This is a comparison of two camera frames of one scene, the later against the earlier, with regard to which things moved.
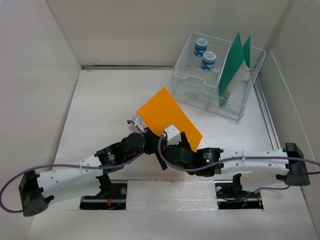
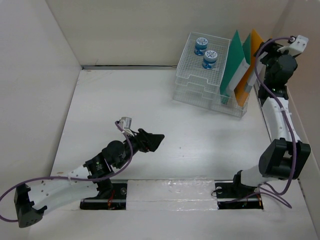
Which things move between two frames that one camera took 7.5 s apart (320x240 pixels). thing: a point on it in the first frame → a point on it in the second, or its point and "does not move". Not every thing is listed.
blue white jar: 208,61 does not move
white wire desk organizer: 199,70 does not move
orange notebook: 161,111 → 243,89
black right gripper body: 178,145 → 271,58
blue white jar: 200,47 does not move
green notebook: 237,65 does not move
